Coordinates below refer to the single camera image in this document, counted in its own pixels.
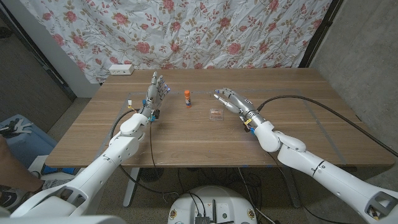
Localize person's bare leg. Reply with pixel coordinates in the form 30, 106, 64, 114
0, 136, 44, 192

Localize clear eyeshadow palette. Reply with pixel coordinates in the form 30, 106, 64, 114
208, 108, 224, 121

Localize grey table leg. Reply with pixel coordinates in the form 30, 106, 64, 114
281, 166, 302, 208

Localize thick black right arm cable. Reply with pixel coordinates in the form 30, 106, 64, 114
256, 95, 398, 158

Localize white floor cable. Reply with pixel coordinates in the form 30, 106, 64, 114
238, 167, 276, 224

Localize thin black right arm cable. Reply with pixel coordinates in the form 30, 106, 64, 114
267, 151, 355, 224

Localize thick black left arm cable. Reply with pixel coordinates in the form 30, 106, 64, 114
110, 108, 171, 196

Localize white power strip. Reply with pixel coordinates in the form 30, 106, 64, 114
108, 63, 135, 76

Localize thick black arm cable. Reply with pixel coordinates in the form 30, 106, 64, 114
256, 95, 398, 158
110, 108, 171, 196

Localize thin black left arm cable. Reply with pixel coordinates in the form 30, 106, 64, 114
149, 123, 156, 168

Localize black sneaker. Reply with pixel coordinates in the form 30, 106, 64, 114
0, 186, 29, 212

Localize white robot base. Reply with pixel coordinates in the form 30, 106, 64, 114
167, 185, 257, 224

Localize blue storage bin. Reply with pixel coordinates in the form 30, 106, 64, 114
0, 114, 58, 170

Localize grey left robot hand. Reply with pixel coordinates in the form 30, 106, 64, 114
139, 71, 171, 123

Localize black backdrop pole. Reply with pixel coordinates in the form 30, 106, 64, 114
298, 0, 345, 68

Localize floral backdrop cloth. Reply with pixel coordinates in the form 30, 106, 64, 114
19, 0, 333, 84

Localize white floor appliance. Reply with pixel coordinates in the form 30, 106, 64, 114
26, 154, 81, 194

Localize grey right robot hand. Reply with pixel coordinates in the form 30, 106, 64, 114
213, 87, 268, 129

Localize white plastic clips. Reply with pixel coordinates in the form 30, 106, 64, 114
0, 118, 34, 138

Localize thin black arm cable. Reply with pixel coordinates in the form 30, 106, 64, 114
267, 151, 355, 224
149, 123, 156, 168

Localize black round floor fan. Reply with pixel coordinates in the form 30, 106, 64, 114
139, 167, 165, 183

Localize white table leg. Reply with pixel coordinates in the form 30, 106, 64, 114
123, 167, 141, 208

